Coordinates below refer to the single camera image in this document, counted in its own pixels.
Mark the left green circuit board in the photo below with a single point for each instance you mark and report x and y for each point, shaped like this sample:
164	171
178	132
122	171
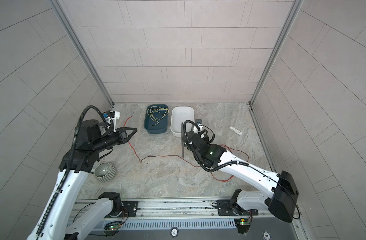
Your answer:
113	227

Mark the right green circuit board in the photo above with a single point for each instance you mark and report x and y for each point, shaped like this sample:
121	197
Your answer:
243	225

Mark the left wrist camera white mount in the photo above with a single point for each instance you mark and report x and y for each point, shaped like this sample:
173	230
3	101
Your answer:
111	118

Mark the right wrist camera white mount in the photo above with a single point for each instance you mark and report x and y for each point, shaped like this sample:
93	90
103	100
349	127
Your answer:
201	129

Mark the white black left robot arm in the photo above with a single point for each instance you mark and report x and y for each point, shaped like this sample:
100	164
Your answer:
93	134

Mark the white plastic tray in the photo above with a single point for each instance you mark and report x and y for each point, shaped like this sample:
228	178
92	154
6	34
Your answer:
179	116

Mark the green circuit board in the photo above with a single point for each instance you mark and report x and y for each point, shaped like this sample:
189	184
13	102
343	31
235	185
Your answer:
243	225
113	227

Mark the dark teal plastic tray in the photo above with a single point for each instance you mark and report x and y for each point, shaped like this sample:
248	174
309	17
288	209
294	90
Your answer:
156	119

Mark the aluminium corner wall profile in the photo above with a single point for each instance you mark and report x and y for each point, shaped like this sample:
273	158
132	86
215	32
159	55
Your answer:
60	14
279	42

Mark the aluminium corner wall profile right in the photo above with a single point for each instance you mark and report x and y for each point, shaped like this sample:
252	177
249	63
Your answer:
279	42

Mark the white glue stick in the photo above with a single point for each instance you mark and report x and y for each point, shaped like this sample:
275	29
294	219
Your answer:
235	131

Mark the ribbed grey ceramic cup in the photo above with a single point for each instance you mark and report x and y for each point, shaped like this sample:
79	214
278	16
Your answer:
105	172

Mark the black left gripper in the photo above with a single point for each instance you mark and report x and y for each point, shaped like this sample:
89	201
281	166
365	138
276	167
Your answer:
121	134

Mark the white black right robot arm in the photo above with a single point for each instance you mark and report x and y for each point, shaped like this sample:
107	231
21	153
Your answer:
279	192

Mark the aluminium corner wall profile left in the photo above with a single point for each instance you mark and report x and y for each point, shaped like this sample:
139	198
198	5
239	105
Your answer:
60	14

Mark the grey perforated cable spool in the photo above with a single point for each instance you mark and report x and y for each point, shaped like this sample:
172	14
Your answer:
182	142

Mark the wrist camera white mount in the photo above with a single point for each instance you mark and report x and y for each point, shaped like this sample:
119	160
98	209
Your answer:
201	129
111	118

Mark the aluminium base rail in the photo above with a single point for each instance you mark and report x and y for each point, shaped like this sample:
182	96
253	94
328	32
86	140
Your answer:
160	214

